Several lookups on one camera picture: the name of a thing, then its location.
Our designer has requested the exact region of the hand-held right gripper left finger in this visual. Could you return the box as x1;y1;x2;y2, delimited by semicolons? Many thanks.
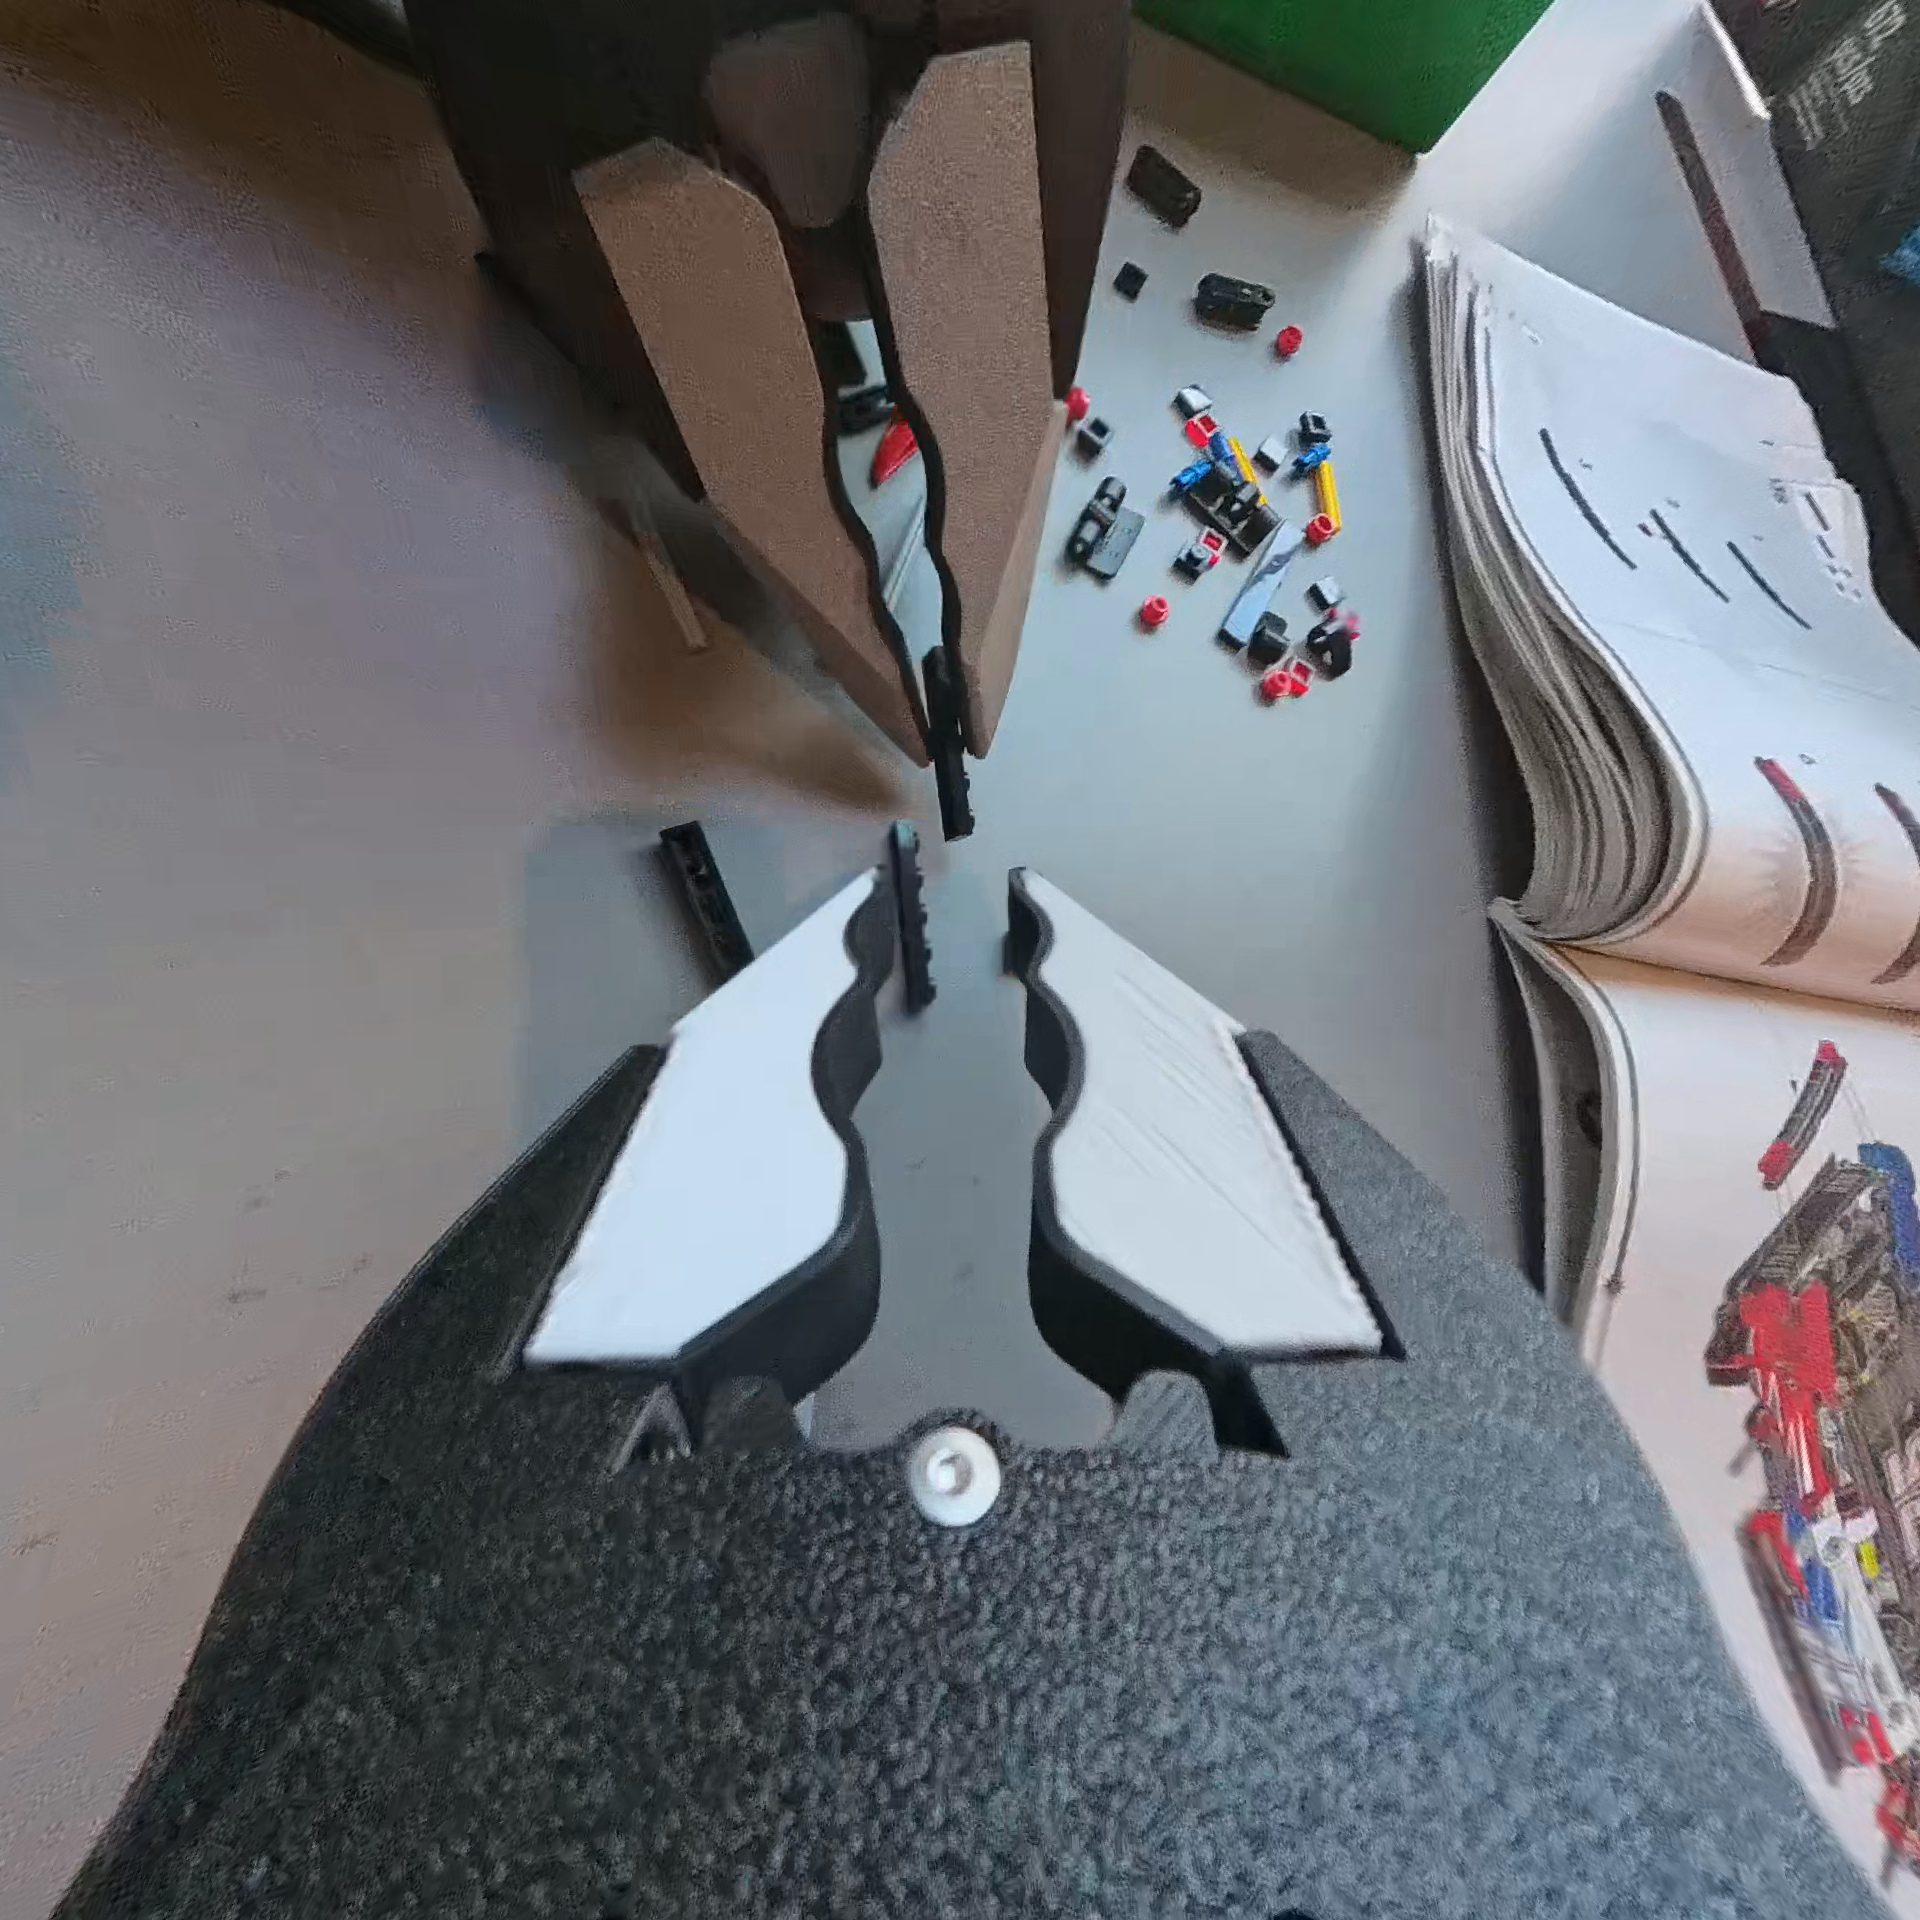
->
525;868;884;1450

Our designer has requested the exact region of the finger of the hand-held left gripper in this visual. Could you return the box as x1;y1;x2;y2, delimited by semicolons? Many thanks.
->
868;36;1074;757
574;141;940;770

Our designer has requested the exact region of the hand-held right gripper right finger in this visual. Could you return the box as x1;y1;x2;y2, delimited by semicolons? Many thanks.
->
1001;868;1387;1455

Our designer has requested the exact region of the black brick plate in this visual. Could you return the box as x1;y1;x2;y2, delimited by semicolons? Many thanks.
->
884;823;940;1011
920;649;981;841
657;823;756;982

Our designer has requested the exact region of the green plastic bin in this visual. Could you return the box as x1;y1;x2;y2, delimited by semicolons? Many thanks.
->
1133;0;1562;153

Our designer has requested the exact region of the open instruction booklet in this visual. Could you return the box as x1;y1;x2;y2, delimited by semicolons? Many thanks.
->
1418;210;1920;1877

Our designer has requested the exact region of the toy car set box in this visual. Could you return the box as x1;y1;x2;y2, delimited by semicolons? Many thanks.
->
1657;0;1920;496

